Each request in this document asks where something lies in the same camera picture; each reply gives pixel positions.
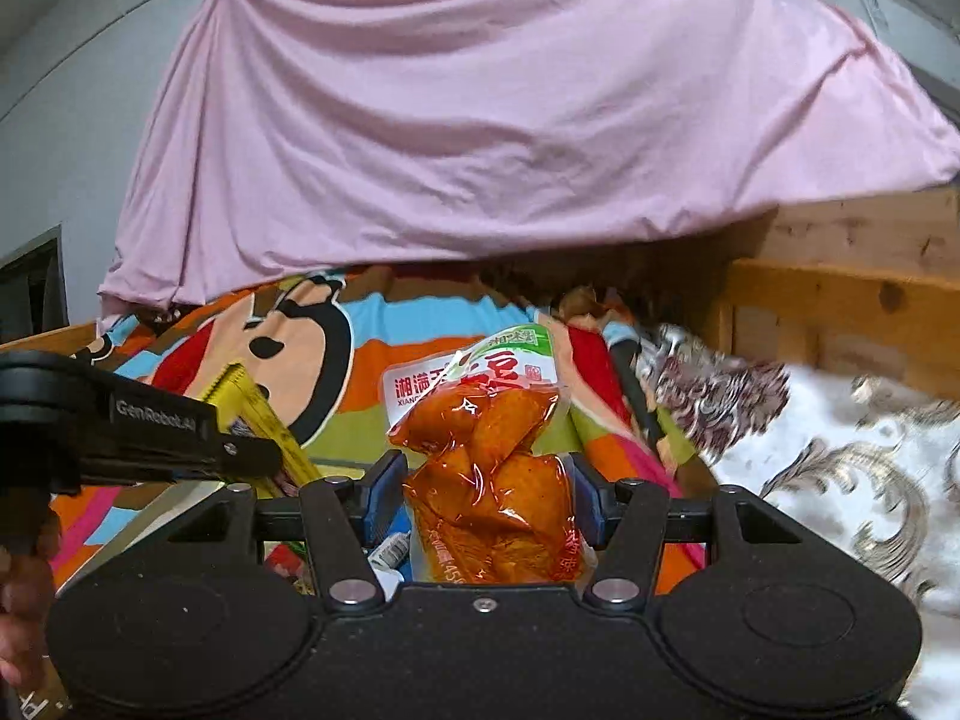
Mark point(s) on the cartoon monkey printed blanket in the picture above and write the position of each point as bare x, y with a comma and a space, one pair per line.
450, 315

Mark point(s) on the yellow snack packet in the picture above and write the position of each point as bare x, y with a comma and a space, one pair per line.
255, 409

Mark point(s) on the wooden bed frame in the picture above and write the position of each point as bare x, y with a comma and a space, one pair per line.
840, 300

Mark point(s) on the orange tofu snack packet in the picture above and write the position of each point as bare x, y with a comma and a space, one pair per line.
480, 450

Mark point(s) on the dark window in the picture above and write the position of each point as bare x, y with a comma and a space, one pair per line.
30, 285

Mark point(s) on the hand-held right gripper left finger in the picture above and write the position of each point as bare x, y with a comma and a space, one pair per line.
384, 491

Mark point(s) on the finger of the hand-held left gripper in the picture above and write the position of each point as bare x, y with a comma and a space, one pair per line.
247, 457

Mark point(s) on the pink bed sheet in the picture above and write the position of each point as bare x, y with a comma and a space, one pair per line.
487, 127

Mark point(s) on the white floral quilt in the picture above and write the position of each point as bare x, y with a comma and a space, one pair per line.
825, 427

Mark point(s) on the white red snack packet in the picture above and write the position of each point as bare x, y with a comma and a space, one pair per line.
390, 556

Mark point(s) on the person's left hand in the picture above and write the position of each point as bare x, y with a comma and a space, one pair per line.
26, 592

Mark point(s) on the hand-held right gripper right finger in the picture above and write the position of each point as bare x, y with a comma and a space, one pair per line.
591, 502

